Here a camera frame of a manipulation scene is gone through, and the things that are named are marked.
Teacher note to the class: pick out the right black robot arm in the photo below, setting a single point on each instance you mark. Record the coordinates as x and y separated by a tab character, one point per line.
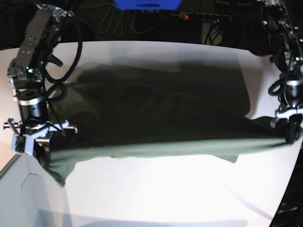
34	89

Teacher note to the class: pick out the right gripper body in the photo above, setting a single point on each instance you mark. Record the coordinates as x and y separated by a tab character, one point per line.
42	131

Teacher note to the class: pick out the black power strip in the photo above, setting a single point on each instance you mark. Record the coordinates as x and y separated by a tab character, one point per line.
204	17

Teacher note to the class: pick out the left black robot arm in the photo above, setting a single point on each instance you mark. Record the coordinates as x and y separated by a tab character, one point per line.
283	22

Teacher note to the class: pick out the blue plastic box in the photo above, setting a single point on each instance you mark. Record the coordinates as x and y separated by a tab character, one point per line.
147	4

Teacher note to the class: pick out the olive green t-shirt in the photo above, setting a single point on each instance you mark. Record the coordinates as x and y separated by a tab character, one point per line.
125	112

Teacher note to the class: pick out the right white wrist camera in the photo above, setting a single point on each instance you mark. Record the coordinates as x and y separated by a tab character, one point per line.
23	144

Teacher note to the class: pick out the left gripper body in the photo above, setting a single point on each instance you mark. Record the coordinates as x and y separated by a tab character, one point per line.
286	114

